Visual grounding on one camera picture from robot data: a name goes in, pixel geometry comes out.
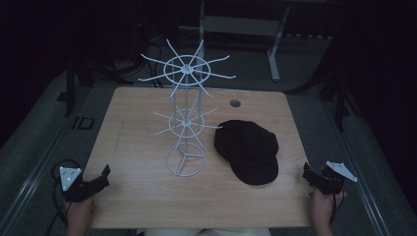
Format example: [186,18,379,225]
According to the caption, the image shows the black rectangular floor bracket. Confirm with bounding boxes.
[71,115,96,131]

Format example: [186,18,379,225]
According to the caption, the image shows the black floor cables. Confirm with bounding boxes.
[142,35,166,89]

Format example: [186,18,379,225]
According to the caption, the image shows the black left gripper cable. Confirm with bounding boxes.
[43,158,82,236]

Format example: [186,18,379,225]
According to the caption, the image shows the person's right hand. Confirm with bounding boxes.
[310,187,347,236]

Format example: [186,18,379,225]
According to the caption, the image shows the white wire hat rack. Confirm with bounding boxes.
[138,38,237,178]

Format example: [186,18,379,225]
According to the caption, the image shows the black metal stand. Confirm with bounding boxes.
[63,19,155,118]
[284,29,365,133]

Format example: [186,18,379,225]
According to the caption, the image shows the person's left hand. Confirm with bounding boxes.
[65,196,95,236]

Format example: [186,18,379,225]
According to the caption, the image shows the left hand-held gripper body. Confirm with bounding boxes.
[58,165,103,204]

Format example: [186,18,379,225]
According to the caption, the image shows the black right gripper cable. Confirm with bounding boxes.
[328,191,346,227]

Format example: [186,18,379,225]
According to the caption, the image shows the grey metal desk frame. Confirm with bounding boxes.
[178,0,332,83]

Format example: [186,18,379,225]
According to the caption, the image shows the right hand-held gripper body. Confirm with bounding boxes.
[310,160,359,196]

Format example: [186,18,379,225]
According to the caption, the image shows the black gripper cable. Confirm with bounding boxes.
[328,191,346,227]
[43,158,82,236]

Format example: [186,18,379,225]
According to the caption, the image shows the person's light clothing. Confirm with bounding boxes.
[135,227,273,236]

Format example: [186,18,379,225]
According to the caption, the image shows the black cap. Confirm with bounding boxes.
[213,119,280,187]

